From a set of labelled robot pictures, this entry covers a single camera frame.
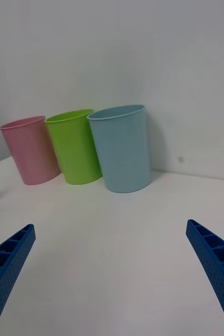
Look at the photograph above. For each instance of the pink plastic bin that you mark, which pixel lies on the pink plastic bin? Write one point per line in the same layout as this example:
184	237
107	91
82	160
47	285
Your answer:
30	155

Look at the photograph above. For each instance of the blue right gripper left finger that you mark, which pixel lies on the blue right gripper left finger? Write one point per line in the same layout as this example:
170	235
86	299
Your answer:
4	278

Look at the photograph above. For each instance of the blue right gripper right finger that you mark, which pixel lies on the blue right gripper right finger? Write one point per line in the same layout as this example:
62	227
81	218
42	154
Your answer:
219	265

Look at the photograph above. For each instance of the pale blue plastic bin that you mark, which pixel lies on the pale blue plastic bin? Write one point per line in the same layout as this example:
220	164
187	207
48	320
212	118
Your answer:
122	152

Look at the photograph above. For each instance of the green plastic bin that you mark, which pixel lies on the green plastic bin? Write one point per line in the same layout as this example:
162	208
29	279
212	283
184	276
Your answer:
75	149

